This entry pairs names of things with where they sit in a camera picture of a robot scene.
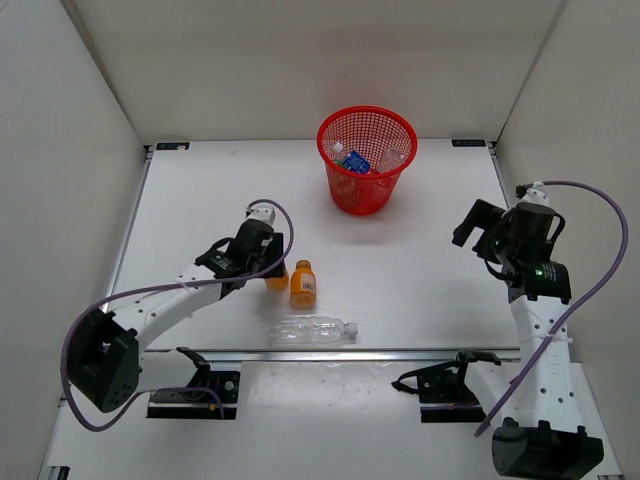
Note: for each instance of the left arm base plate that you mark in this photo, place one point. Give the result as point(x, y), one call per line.
point(223, 380)

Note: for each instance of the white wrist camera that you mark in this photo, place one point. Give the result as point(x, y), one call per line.
point(263, 213)
point(533, 193)

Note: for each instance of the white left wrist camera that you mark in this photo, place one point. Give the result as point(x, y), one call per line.
point(263, 213)

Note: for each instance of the orange juice bottle gold cap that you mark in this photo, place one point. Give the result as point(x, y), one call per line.
point(279, 282)

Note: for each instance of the aluminium table edge rail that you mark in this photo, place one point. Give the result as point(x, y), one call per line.
point(328, 356)

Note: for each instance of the red mesh plastic bin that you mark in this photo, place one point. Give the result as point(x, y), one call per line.
point(369, 130)

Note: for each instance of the clear bottle white cap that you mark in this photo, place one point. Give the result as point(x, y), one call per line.
point(312, 331)

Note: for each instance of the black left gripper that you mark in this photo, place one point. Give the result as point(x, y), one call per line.
point(274, 248)

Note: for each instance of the clear bottle red cap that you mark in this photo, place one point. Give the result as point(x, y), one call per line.
point(390, 159)

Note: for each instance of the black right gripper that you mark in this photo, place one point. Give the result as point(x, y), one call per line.
point(488, 218)

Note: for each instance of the clear bottle blue label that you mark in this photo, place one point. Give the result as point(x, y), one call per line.
point(359, 164)

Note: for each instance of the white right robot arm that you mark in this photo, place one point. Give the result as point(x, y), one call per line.
point(538, 431)

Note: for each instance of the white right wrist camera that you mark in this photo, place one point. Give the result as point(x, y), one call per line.
point(533, 193)

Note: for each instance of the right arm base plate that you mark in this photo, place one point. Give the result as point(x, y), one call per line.
point(442, 393)

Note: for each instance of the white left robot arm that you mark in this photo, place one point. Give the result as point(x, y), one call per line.
point(104, 354)

